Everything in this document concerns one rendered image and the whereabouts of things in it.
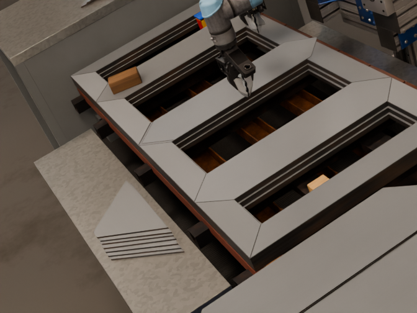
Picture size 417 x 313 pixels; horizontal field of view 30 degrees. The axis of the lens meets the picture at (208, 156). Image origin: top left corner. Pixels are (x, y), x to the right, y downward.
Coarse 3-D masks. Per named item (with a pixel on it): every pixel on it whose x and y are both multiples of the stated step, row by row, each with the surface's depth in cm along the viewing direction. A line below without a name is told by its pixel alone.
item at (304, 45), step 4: (296, 40) 284; (300, 40) 282; (304, 40) 281; (308, 40) 280; (288, 44) 283; (292, 44) 282; (296, 44) 281; (300, 44) 280; (304, 44) 279; (308, 44) 278; (312, 44) 277; (296, 48) 279; (300, 48) 278; (304, 48) 277; (308, 48) 276; (312, 48) 275; (304, 52) 275; (308, 52) 274; (312, 52) 273
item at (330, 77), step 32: (128, 64) 326; (192, 64) 302; (128, 96) 296; (256, 96) 267; (352, 128) 233; (192, 160) 252; (320, 160) 230; (416, 160) 215; (256, 192) 225; (352, 192) 209; (320, 224) 208; (256, 256) 202
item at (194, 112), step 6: (186, 102) 276; (192, 102) 275; (198, 102) 273; (174, 108) 276; (180, 108) 275; (186, 108) 273; (192, 108) 272; (198, 108) 270; (204, 108) 269; (180, 114) 271; (186, 114) 270; (192, 114) 268; (198, 114) 267; (204, 114) 266; (210, 114) 264; (192, 120) 265; (198, 120) 264; (204, 120) 262
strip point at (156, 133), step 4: (152, 124) 272; (156, 124) 271; (152, 128) 270; (156, 128) 269; (160, 128) 269; (148, 132) 269; (152, 132) 268; (156, 132) 267; (160, 132) 266; (164, 132) 265; (148, 136) 267; (152, 136) 266; (156, 136) 265; (160, 136) 264; (164, 136) 263; (168, 136) 263; (144, 140) 266; (148, 140) 265; (152, 140) 264; (156, 140) 263; (160, 140) 262; (164, 140) 261; (168, 140) 261
